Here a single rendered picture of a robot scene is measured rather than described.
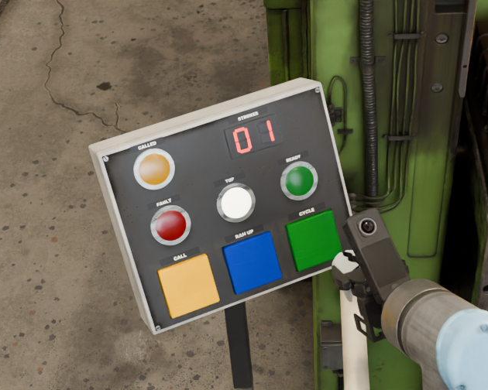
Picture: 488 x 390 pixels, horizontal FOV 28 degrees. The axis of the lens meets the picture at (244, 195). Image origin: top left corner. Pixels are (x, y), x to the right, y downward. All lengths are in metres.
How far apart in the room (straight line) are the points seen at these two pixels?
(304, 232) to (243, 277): 0.11
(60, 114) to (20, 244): 0.58
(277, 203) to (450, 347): 0.47
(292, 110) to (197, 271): 0.27
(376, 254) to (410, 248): 0.74
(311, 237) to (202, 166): 0.20
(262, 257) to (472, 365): 0.47
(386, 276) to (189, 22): 2.55
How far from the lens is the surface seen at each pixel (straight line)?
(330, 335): 2.08
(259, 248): 1.41
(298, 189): 1.42
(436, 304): 1.09
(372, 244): 1.20
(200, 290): 1.41
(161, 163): 1.35
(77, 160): 3.14
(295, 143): 1.41
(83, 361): 2.62
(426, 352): 1.07
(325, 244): 1.45
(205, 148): 1.37
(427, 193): 1.82
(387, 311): 1.15
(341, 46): 1.58
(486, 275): 1.69
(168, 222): 1.37
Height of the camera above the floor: 2.08
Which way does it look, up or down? 45 degrees down
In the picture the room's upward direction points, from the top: 5 degrees counter-clockwise
